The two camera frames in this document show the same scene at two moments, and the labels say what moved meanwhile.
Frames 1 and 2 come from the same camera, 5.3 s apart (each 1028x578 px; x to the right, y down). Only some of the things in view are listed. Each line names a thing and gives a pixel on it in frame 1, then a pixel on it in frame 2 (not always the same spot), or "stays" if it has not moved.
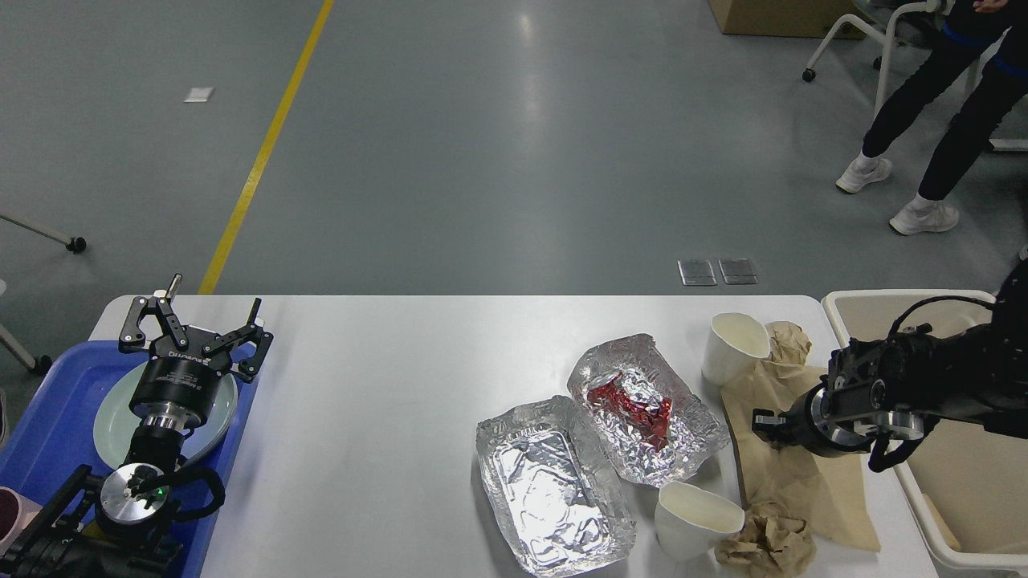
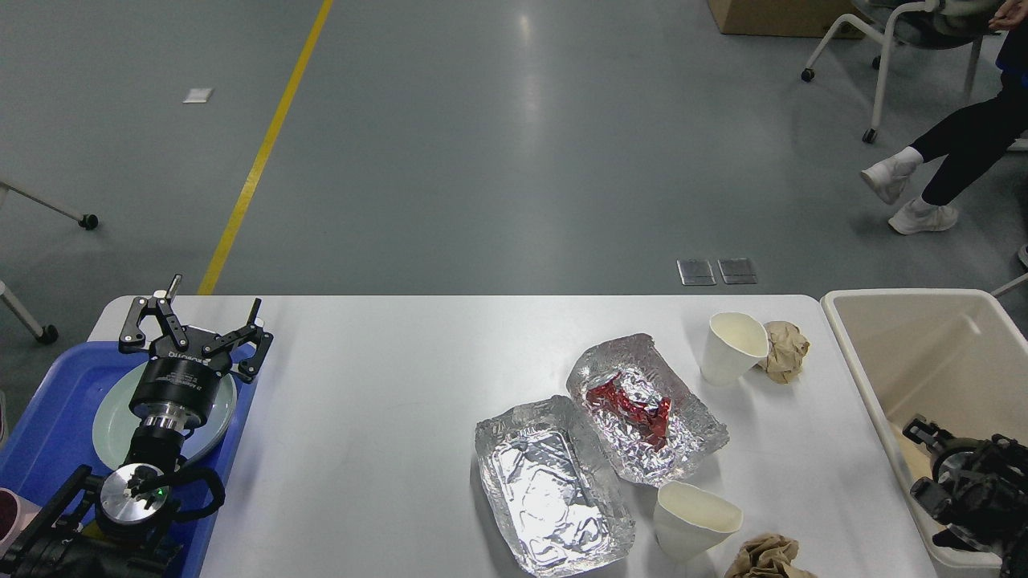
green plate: [116, 423] stays
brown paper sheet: [835, 495] -> [917, 455]
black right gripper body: [795, 428] -> [967, 471]
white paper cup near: [691, 522] stays
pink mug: [16, 510] stays
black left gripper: [178, 385] stays
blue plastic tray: [48, 429] stays
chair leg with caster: [75, 244] -> [88, 221]
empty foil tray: [560, 502] stays
